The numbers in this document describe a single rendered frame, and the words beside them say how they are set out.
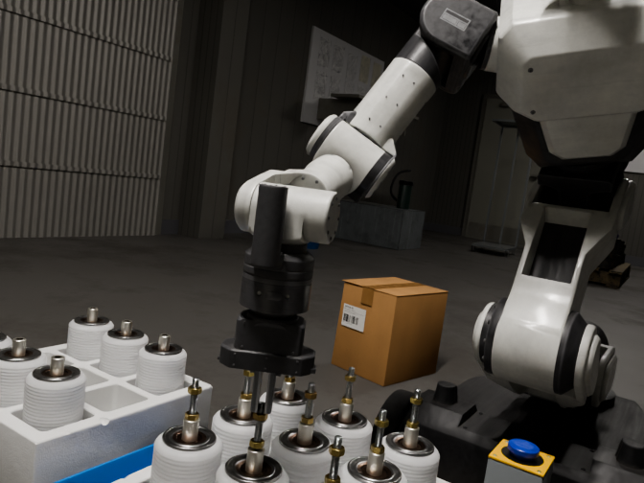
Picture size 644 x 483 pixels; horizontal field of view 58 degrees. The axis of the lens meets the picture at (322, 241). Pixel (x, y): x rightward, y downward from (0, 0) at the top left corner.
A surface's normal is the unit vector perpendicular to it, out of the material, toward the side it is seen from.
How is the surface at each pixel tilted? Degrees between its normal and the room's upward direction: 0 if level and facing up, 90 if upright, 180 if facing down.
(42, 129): 90
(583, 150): 133
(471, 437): 46
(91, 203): 90
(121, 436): 90
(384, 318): 90
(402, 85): 77
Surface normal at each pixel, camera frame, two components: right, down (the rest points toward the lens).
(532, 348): -0.52, -0.10
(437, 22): -0.08, -0.18
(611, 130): -0.24, 0.73
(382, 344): -0.72, -0.02
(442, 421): -0.29, -0.67
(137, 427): 0.83, 0.17
